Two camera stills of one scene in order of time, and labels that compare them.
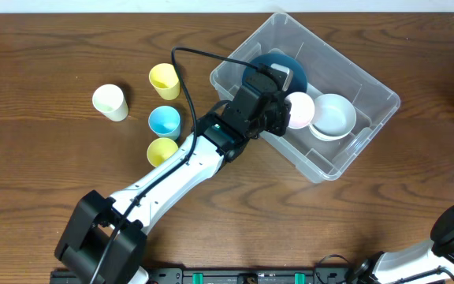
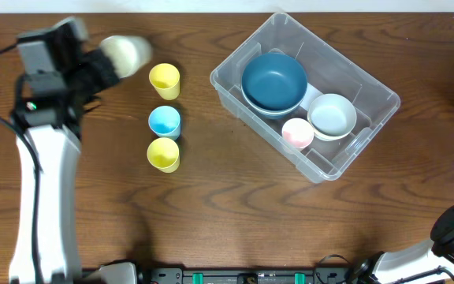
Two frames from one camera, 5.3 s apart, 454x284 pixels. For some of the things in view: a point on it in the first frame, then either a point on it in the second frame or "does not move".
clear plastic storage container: [337, 104] does not move
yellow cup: [159, 150] does not move
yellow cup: [165, 80] does not move
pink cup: [302, 110] to [297, 132]
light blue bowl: [334, 115] does not move
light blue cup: [165, 121] does not move
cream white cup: [109, 100] to [129, 54]
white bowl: [323, 136] does not move
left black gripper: [280, 114] to [94, 72]
